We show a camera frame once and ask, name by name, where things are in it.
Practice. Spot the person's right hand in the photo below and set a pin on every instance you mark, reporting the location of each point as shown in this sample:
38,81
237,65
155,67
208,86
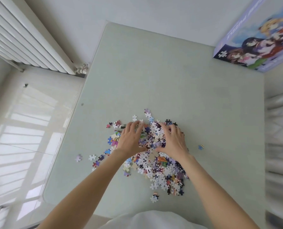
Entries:
176,143

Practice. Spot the white radiator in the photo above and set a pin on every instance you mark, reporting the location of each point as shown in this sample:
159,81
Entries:
29,33

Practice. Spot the person's right forearm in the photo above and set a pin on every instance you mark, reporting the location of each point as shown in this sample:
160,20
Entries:
217,193

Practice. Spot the pile of puzzle pieces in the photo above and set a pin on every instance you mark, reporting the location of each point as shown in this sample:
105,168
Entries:
155,166

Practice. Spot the person's white shirt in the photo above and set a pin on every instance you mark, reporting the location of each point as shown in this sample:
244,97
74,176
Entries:
151,221

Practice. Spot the cartoon print puzzle box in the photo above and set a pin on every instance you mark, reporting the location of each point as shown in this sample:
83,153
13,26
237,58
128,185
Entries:
258,40

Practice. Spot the grey patterned curtain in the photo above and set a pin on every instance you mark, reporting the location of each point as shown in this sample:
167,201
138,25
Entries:
279,152

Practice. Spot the person's left hand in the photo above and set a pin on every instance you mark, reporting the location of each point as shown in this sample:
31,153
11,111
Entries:
129,140

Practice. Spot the person's left forearm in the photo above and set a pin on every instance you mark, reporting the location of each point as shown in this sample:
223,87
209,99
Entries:
84,188

